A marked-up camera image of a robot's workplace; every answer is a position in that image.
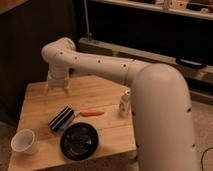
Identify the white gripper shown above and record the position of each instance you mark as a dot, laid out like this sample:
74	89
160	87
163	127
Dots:
58	83

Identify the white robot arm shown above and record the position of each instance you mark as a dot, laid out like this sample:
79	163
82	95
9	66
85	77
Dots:
160	103

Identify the orange carrot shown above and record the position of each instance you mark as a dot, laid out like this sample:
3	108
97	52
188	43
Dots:
88	113

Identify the wooden table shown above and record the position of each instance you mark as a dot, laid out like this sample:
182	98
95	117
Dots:
88	92

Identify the black round bowl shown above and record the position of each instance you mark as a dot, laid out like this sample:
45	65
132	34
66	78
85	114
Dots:
79	141

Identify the white paper cup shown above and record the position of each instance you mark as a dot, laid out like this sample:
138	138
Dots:
24	142

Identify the metal vertical pole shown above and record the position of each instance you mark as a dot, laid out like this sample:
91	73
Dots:
88	32

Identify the small white bottle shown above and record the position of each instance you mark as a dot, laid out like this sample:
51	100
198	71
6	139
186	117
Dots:
124	105

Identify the long shelf rail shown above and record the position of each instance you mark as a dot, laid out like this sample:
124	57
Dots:
102	48

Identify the black handle on shelf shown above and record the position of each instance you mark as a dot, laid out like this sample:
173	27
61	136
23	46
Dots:
190	64

